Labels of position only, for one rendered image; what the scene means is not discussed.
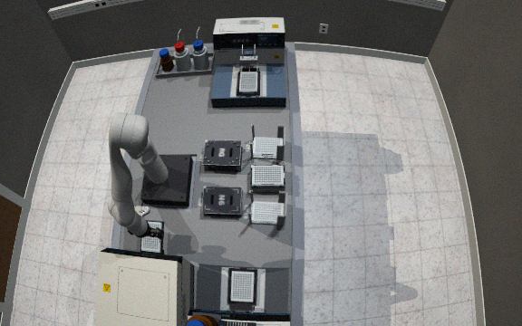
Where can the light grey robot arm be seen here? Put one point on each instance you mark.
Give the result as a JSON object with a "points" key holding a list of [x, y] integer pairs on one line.
{"points": [[131, 132]]}

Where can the red bottle cap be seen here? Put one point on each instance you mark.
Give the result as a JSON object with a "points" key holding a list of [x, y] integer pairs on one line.
{"points": [[179, 46]]}

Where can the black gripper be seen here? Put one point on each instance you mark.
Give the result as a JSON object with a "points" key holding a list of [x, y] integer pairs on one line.
{"points": [[150, 231]]}

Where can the white plastic bottle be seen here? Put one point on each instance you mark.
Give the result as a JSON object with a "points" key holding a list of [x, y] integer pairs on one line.
{"points": [[183, 62]]}

